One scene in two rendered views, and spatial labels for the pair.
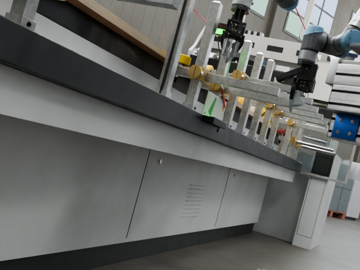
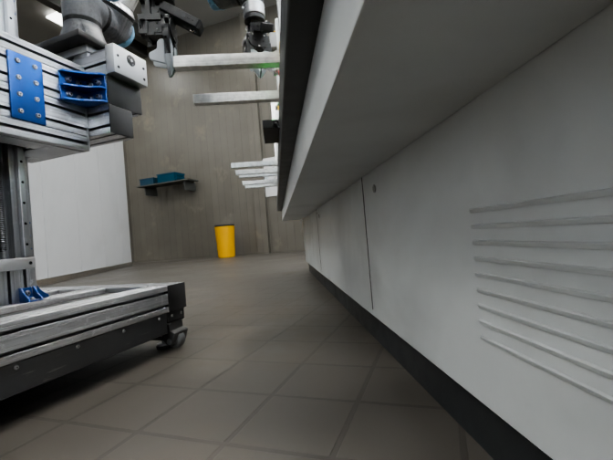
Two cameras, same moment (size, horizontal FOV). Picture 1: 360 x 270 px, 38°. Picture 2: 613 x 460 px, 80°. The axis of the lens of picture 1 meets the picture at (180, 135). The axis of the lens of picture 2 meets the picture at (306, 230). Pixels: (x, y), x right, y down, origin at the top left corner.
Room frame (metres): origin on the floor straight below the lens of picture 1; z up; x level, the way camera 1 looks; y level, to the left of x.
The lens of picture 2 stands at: (3.14, -0.56, 0.36)
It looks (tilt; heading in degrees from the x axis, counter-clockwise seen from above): 1 degrees up; 153
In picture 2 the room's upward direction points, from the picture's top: 5 degrees counter-clockwise
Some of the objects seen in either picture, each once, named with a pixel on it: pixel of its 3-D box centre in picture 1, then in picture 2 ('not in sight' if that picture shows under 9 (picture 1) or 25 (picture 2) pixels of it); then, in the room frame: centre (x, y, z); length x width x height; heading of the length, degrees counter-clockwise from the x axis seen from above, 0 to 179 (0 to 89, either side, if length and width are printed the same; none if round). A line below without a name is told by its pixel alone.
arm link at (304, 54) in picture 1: (307, 58); not in sight; (2.13, -0.42, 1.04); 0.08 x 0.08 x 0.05
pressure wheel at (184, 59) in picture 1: (178, 68); not in sight; (2.06, 0.08, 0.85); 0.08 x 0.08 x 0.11
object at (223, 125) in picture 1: (216, 125); (271, 132); (2.12, -0.13, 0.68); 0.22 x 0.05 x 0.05; 158
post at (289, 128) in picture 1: (289, 130); not in sight; (3.83, -0.77, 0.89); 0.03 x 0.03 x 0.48; 68
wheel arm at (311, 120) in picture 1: (298, 117); not in sight; (3.36, -0.71, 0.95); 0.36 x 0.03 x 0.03; 68
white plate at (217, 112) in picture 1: (215, 108); not in sight; (2.17, -0.11, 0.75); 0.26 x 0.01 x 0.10; 158
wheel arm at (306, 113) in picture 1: (282, 107); not in sight; (3.15, -0.55, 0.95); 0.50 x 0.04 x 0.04; 68
